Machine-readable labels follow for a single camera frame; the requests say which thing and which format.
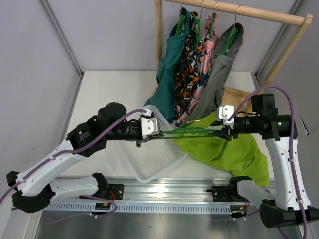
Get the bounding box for lime green shorts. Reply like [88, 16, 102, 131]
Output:
[173, 111, 271, 187]

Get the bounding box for green hanger of lime shorts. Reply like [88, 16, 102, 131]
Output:
[150, 122, 226, 140]

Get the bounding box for grey shorts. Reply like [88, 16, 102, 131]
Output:
[176, 23, 244, 127]

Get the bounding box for green hanger of grey shorts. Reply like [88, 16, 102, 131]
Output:
[222, 5, 242, 55]

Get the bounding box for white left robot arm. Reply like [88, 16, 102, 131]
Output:
[6, 102, 160, 213]

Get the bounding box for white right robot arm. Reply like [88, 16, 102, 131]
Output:
[211, 94, 319, 228]

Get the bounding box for teal shorts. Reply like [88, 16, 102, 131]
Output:
[145, 7, 190, 123]

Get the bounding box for black orange patterned shorts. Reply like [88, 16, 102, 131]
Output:
[175, 11, 203, 118]

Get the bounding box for pink patterned shorts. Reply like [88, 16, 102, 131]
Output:
[175, 15, 219, 127]

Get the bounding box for green hanger of pink shorts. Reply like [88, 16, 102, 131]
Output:
[209, 1, 219, 40]

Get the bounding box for green hanger of patterned shorts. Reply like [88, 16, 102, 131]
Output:
[192, 0, 204, 44]

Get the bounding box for green hanger of teal shorts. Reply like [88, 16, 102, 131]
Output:
[175, 0, 187, 36]

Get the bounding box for wooden clothes rack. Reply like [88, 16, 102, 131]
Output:
[154, 0, 314, 114]

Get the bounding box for white perforated plastic basket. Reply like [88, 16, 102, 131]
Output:
[117, 104, 189, 184]

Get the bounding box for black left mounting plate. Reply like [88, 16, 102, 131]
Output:
[106, 184, 124, 201]

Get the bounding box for black mounting plate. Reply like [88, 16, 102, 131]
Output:
[206, 186, 245, 203]
[106, 184, 124, 201]

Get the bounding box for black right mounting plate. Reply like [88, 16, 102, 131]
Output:
[206, 186, 245, 203]

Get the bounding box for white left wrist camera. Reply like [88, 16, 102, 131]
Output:
[140, 110, 160, 139]

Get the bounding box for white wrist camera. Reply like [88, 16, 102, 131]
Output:
[216, 105, 234, 129]
[140, 110, 160, 139]

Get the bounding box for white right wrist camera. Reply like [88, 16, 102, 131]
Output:
[216, 105, 234, 129]

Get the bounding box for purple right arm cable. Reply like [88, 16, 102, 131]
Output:
[230, 85, 309, 239]

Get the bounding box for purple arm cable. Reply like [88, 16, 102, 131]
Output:
[0, 109, 150, 205]
[230, 85, 309, 239]

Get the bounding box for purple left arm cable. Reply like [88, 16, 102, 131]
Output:
[0, 109, 150, 205]

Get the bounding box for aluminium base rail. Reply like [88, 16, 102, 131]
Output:
[50, 178, 244, 205]

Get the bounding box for grey slotted cable duct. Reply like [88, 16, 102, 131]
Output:
[45, 202, 243, 215]

